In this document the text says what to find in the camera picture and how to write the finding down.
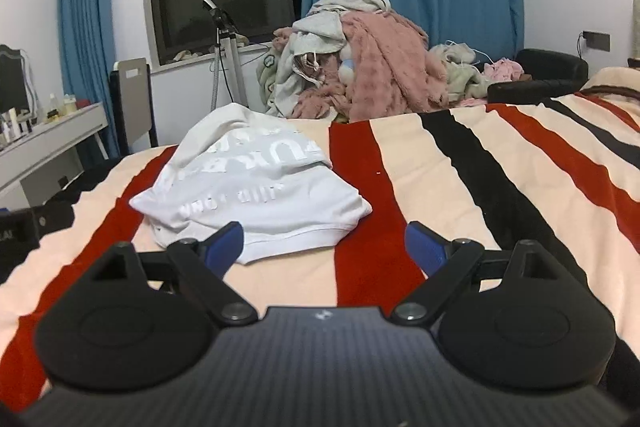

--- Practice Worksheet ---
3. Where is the grey hoodie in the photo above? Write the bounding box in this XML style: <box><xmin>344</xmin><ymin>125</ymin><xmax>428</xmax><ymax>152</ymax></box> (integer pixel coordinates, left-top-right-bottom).
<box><xmin>265</xmin><ymin>9</ymin><xmax>351</xmax><ymax>115</ymax></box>

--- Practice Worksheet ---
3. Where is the black sofa chair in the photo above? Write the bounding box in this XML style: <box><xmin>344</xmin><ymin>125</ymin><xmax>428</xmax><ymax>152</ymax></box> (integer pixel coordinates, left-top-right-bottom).
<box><xmin>487</xmin><ymin>48</ymin><xmax>590</xmax><ymax>105</ymax></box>

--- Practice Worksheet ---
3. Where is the cream crumpled garment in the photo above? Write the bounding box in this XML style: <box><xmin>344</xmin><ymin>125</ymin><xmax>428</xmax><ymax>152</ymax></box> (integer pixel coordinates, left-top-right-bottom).
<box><xmin>430</xmin><ymin>42</ymin><xmax>493</xmax><ymax>100</ymax></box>

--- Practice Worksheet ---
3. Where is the pale green garment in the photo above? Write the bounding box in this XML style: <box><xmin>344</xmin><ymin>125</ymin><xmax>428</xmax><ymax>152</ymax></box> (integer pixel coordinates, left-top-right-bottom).
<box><xmin>255</xmin><ymin>44</ymin><xmax>281</xmax><ymax>108</ymax></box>

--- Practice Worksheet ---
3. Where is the pink fluffy blanket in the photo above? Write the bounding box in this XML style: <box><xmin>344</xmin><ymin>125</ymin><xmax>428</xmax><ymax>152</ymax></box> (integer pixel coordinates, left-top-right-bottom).
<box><xmin>292</xmin><ymin>9</ymin><xmax>451</xmax><ymax>122</ymax></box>

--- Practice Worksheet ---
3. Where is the black wall socket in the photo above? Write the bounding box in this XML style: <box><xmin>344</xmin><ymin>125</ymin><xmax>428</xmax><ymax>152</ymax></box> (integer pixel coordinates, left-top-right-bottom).
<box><xmin>582</xmin><ymin>31</ymin><xmax>612</xmax><ymax>52</ymax></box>

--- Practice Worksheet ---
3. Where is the narrow blue curtain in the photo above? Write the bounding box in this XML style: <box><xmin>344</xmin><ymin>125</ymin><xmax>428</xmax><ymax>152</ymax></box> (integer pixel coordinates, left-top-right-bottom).
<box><xmin>57</xmin><ymin>0</ymin><xmax>121</xmax><ymax>158</ymax></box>

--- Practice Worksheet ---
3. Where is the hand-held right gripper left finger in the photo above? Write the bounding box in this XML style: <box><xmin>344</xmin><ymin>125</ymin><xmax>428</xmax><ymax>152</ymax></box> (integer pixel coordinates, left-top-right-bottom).
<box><xmin>89</xmin><ymin>222</ymin><xmax>259</xmax><ymax>327</ymax></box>

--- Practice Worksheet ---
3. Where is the white t-shirt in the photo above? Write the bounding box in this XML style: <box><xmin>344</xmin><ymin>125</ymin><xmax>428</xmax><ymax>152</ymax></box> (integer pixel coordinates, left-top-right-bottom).
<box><xmin>129</xmin><ymin>103</ymin><xmax>373</xmax><ymax>266</ymax></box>

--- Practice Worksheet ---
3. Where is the white desk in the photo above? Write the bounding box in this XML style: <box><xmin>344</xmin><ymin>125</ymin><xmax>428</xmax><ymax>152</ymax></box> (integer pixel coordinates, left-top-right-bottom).
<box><xmin>0</xmin><ymin>102</ymin><xmax>108</xmax><ymax>210</ymax></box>

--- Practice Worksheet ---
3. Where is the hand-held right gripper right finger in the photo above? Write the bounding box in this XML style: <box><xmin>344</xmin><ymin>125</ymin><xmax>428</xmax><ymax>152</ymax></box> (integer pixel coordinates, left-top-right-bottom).
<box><xmin>391</xmin><ymin>222</ymin><xmax>561</xmax><ymax>327</ymax></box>

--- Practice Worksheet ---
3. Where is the row of cosmetic bottles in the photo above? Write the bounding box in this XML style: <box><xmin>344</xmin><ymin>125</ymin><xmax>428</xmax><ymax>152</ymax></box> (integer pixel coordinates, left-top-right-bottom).
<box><xmin>0</xmin><ymin>93</ymin><xmax>81</xmax><ymax>145</ymax></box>

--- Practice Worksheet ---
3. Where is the striped blanket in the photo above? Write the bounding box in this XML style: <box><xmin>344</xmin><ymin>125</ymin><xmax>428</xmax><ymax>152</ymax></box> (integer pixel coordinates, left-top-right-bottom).
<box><xmin>0</xmin><ymin>67</ymin><xmax>640</xmax><ymax>418</ymax></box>

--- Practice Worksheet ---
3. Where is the tripod stand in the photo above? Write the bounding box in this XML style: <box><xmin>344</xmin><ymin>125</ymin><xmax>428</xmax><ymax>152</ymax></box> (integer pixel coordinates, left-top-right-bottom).
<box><xmin>202</xmin><ymin>0</ymin><xmax>246</xmax><ymax>105</ymax></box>

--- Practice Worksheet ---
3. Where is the small pink garment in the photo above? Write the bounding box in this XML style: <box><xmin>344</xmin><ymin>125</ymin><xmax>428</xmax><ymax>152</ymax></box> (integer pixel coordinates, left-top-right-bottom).
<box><xmin>482</xmin><ymin>58</ymin><xmax>526</xmax><ymax>82</ymax></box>

